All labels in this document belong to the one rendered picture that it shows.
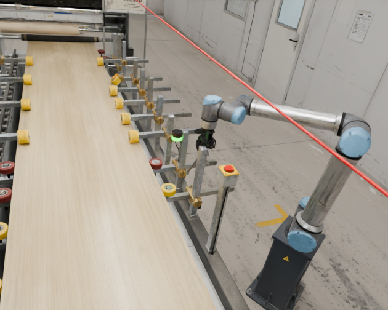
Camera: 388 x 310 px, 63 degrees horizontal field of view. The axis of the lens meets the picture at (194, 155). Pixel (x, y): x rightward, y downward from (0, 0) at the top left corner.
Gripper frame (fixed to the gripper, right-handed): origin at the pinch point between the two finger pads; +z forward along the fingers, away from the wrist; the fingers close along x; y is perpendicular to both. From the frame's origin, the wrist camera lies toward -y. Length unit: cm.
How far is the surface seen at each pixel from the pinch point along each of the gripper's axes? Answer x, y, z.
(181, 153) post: -8.9, -7.8, 2.4
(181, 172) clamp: -9.0, -5.2, 14.5
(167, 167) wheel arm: -15.6, -12.3, 14.8
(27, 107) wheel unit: -93, -90, 6
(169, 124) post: -8.9, -32.8, -3.8
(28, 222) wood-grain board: -90, 20, 11
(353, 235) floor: 163, 10, 101
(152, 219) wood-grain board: -37, 31, 11
